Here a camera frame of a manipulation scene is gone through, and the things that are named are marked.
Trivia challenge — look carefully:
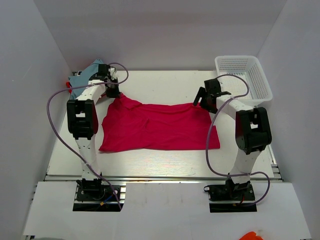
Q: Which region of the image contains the magenta red t shirt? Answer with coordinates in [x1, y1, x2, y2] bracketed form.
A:
[99, 94, 220, 153]

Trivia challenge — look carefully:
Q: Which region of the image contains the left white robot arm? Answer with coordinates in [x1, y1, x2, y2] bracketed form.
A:
[66, 64, 121, 181]

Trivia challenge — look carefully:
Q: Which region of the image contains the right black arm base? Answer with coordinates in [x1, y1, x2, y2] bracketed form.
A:
[203, 184, 257, 214]

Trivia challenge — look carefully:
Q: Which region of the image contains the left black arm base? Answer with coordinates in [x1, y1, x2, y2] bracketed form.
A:
[72, 185, 121, 213]

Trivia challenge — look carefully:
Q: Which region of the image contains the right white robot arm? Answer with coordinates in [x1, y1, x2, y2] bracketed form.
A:
[193, 74, 272, 200]

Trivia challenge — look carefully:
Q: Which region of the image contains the folded light blue t shirt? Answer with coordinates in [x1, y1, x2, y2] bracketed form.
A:
[68, 58, 103, 100]

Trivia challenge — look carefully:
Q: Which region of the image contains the white perforated plastic basket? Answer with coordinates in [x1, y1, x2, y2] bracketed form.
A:
[214, 55, 273, 106]

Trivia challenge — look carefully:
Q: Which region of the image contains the orange object at bottom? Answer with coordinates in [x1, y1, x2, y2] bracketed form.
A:
[239, 231, 264, 240]

